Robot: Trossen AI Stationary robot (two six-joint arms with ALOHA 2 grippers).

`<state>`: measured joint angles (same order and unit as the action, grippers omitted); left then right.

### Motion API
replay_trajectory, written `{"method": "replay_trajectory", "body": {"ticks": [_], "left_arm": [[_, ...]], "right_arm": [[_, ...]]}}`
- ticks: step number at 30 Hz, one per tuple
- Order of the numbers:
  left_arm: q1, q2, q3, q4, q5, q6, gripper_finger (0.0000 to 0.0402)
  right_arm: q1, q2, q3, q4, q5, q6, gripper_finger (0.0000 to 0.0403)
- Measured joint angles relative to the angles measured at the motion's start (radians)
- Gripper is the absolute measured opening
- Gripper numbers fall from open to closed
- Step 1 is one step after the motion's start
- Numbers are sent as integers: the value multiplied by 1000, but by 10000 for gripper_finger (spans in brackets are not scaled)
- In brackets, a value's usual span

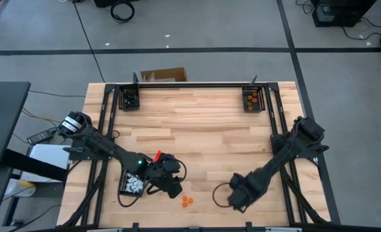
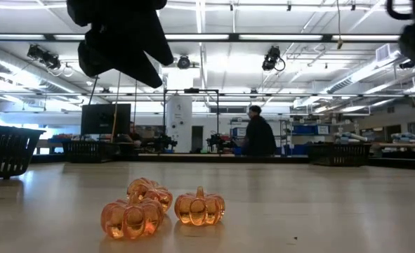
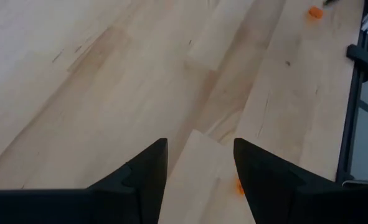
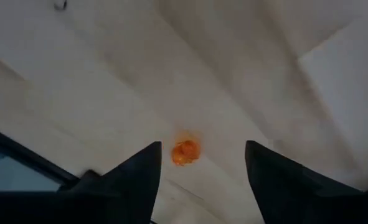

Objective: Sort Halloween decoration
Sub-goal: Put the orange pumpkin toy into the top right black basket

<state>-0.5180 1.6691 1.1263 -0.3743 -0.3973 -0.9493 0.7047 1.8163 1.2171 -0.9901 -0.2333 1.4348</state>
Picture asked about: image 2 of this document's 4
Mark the thin grey horizontal rail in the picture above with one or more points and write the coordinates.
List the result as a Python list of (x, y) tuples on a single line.
[(298, 95)]

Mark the grey material roll stack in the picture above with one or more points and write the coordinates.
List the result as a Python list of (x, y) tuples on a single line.
[(351, 137), (409, 137)]

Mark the small orange pumpkin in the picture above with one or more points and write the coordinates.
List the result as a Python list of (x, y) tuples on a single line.
[(132, 219), (152, 191), (199, 209)]

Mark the silver air duct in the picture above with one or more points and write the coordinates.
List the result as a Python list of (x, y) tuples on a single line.
[(361, 74), (14, 66)]

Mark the blue shelf bins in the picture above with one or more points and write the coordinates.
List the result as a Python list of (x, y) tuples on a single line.
[(309, 129)]

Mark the wooden workbench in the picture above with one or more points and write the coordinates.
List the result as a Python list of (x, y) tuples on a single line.
[(47, 144), (403, 145)]

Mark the small black ceiling device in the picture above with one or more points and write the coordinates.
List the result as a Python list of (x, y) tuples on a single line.
[(405, 65)]

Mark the round black ceiling device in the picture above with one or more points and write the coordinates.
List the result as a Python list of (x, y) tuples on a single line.
[(183, 61)]

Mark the black plastic tray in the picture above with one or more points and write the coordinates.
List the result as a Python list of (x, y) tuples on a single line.
[(87, 152), (3, 151), (340, 154)]

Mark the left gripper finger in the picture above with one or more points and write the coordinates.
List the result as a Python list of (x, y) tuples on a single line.
[(158, 42), (140, 72)]

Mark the black overhead frame beam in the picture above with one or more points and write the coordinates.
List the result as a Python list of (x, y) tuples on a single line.
[(233, 37)]

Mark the blue box with white label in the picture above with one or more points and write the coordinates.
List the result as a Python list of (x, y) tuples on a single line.
[(238, 132)]

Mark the neighbour station robot arm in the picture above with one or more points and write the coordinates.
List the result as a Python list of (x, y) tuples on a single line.
[(166, 142), (217, 140)]

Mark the thin black station frame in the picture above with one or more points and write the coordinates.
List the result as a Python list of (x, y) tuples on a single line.
[(192, 90)]

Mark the blue storage bin row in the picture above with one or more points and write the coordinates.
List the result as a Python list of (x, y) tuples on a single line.
[(291, 150)]

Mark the black monitor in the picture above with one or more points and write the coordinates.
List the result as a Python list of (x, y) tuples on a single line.
[(105, 119)]

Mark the white air vent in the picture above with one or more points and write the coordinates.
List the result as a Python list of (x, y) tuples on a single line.
[(382, 52)]

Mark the person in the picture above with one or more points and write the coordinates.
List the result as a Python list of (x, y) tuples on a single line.
[(260, 137), (134, 135)]

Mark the white pillar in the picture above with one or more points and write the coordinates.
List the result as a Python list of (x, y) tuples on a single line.
[(179, 119)]

